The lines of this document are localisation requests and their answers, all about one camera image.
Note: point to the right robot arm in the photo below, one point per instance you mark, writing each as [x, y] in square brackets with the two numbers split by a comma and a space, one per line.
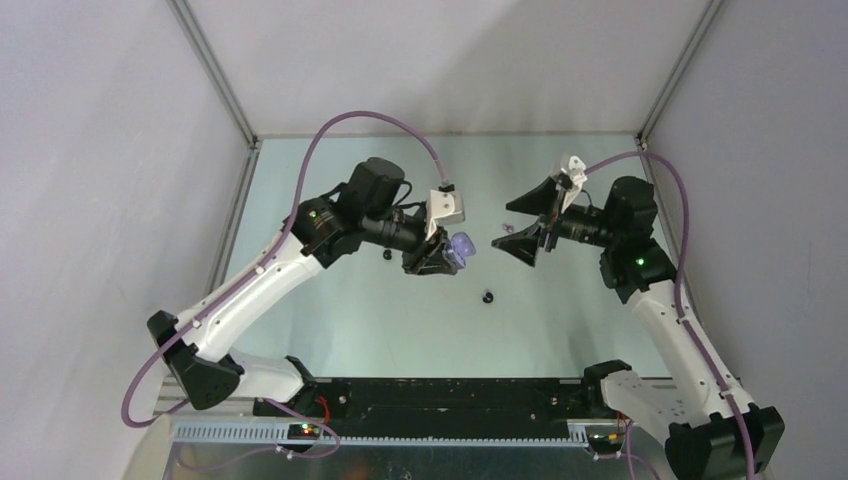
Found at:
[707, 424]

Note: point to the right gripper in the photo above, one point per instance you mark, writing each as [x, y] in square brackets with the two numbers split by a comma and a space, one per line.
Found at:
[544, 201]

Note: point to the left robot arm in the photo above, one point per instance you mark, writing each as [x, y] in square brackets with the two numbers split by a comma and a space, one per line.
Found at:
[198, 343]

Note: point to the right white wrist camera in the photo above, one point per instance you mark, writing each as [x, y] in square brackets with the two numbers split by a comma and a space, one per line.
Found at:
[568, 173]

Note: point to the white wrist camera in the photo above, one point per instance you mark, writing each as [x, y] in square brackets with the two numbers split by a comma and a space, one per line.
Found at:
[568, 173]
[444, 206]

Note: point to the controller board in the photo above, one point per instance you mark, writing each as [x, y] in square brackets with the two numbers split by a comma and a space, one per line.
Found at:
[611, 438]
[304, 432]

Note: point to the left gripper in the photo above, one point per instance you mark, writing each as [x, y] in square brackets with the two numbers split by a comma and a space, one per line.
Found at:
[428, 258]

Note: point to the purple charging case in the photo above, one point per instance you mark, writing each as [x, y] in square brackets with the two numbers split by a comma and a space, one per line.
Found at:
[459, 249]

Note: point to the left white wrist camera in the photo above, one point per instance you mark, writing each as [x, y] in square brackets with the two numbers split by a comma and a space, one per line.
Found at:
[444, 206]

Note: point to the left controller board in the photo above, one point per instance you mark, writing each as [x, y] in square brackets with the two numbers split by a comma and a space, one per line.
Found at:
[304, 432]

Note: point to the right controller board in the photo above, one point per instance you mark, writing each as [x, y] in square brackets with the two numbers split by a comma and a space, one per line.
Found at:
[611, 438]

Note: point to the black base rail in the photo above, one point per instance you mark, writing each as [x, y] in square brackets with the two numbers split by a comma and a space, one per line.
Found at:
[451, 409]

